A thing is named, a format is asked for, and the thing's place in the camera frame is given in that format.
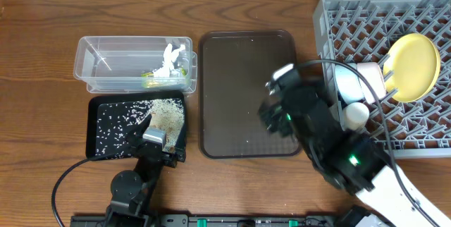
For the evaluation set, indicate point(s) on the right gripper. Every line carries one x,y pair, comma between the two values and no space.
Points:
282,103

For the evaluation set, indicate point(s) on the green snack wrapper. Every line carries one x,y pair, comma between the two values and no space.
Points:
177,77

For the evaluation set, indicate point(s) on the white napkin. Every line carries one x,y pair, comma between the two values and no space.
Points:
170,56

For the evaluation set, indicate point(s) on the white cup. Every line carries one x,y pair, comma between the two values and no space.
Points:
355,116

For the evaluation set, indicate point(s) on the blue bowl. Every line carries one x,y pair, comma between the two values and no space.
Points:
348,85

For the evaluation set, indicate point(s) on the white bowl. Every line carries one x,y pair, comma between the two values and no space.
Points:
371,71

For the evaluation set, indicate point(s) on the yellow plate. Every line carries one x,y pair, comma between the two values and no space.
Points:
412,67

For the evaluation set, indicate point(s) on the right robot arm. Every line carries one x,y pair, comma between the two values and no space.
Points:
348,160

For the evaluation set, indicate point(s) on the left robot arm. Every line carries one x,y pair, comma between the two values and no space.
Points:
132,190

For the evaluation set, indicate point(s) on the black waste tray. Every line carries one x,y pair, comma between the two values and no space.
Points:
95,103

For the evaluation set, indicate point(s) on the grey dishwasher rack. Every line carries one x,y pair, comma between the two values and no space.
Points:
353,31

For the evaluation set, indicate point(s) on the rice and food scraps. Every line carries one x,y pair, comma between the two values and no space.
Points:
116,120

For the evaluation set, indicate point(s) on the dark brown serving tray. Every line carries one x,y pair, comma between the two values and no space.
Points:
234,68

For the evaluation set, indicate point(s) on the clear plastic bin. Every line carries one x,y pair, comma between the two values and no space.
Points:
114,64

